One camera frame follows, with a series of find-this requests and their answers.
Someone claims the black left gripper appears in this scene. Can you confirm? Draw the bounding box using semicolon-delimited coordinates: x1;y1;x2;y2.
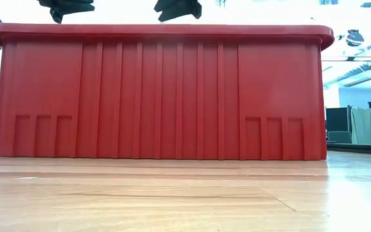
37;0;95;24

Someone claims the black slide sandal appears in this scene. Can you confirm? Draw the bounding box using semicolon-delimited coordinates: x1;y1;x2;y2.
153;0;203;23

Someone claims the red plastic bin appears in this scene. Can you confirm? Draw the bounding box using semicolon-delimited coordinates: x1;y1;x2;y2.
0;23;336;161

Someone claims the black monitor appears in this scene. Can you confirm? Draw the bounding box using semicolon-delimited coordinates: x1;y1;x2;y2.
325;106;350;133

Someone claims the black ceiling fixture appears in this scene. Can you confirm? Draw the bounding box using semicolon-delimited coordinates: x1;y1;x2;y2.
345;28;365;48

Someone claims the grey chair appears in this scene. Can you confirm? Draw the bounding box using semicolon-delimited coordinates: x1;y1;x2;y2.
327;130;353;144

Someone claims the grey-green curtain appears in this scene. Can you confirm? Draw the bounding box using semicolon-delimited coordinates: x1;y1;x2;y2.
350;107;371;145

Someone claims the black aluminium rig frame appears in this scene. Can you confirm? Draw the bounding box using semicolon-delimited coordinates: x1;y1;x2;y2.
326;142;371;156

